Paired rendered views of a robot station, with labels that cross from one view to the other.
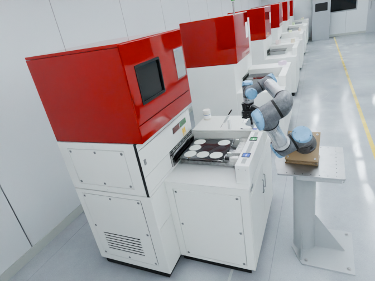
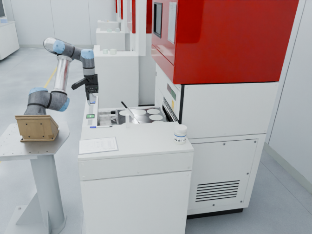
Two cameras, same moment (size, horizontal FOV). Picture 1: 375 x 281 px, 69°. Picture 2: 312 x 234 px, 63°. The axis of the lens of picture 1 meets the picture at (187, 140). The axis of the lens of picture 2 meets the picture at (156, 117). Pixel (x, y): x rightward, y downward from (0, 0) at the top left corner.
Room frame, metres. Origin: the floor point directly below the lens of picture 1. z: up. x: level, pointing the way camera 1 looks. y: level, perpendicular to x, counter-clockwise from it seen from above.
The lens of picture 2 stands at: (3.38, -1.13, 1.71)
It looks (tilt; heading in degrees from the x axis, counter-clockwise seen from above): 25 degrees down; 141
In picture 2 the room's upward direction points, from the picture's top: 2 degrees clockwise
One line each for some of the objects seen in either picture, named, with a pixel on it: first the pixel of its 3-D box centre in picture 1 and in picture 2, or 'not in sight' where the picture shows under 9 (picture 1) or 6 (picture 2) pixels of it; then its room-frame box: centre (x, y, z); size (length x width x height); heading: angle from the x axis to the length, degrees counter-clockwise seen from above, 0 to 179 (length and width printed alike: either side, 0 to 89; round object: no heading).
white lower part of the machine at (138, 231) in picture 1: (149, 203); (198, 153); (2.09, 0.44, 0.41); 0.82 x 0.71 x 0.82; 153
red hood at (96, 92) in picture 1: (120, 83); (210, 28); (2.08, 0.42, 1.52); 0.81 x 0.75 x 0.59; 153
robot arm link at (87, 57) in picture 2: (248, 88); (87, 58); (1.90, -0.48, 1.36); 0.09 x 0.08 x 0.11; 174
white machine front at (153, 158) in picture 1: (169, 144); (165, 93); (1.94, 0.14, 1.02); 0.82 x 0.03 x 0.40; 153
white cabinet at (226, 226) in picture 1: (228, 193); (129, 179); (2.03, -0.28, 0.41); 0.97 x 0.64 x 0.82; 153
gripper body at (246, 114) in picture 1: (248, 110); (91, 83); (1.90, -0.48, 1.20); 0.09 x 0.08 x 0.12; 61
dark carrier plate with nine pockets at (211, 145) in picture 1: (207, 148); (141, 118); (2.01, -0.15, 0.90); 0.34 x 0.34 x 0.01; 63
